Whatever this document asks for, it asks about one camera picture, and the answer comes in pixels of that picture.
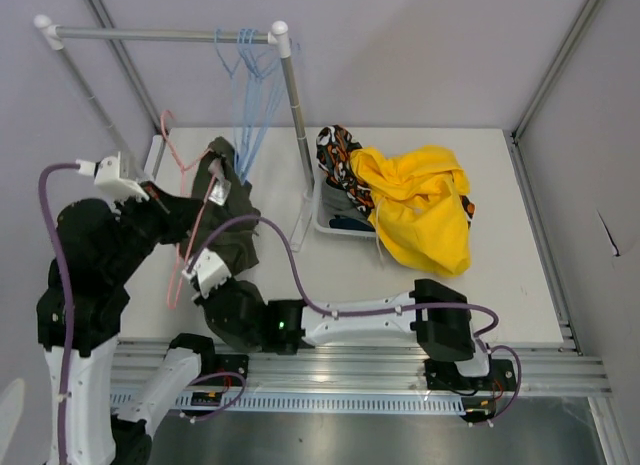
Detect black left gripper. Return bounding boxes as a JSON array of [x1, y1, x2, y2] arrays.
[[107, 179, 205, 281]]

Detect pink hanger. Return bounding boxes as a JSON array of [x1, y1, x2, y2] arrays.
[[160, 109, 213, 310]]

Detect olive green shorts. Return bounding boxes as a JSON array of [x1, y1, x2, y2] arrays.
[[177, 137, 264, 279]]

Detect navy blue shorts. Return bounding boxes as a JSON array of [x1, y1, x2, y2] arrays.
[[329, 215, 374, 233]]

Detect orange black patterned shorts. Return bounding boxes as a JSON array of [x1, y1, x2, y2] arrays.
[[316, 125, 476, 227]]

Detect blue hanger of yellow shorts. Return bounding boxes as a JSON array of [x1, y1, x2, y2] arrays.
[[214, 29, 248, 180]]

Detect blue hanger of grey shorts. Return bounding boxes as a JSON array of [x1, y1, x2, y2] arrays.
[[238, 28, 275, 183]]

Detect yellow shorts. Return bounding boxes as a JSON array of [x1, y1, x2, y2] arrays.
[[350, 145, 475, 277]]

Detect grey shorts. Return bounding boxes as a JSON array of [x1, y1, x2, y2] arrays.
[[321, 180, 365, 221]]

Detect blue hanger of patterned shorts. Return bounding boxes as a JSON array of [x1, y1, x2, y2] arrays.
[[239, 28, 261, 183]]

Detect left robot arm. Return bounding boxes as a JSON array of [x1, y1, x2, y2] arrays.
[[36, 182, 217, 464]]

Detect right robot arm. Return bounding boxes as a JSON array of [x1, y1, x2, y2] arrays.
[[194, 279, 493, 389]]

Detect white plastic basket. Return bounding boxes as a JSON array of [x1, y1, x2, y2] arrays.
[[311, 175, 376, 240]]

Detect metal clothes rack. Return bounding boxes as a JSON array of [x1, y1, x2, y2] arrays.
[[33, 13, 326, 253]]

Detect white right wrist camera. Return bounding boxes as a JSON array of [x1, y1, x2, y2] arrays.
[[181, 249, 232, 297]]

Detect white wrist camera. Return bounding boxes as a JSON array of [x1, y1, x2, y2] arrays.
[[181, 249, 232, 297], [75, 152, 150, 202]]

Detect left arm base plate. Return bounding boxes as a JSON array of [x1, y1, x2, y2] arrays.
[[200, 354, 249, 387]]

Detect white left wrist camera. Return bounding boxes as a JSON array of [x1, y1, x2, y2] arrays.
[[75, 152, 150, 202]]

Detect white slotted cable duct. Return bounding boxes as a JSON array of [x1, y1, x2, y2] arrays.
[[110, 387, 465, 416]]

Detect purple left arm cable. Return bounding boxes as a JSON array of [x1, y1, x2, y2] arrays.
[[38, 162, 249, 465]]

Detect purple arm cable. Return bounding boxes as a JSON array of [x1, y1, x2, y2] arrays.
[[38, 162, 249, 465], [182, 214, 524, 429]]

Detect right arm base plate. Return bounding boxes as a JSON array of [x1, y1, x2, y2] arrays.
[[424, 358, 517, 396]]

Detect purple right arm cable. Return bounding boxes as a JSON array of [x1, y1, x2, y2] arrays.
[[182, 214, 524, 429]]

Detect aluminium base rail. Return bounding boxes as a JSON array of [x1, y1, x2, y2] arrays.
[[111, 341, 612, 397]]

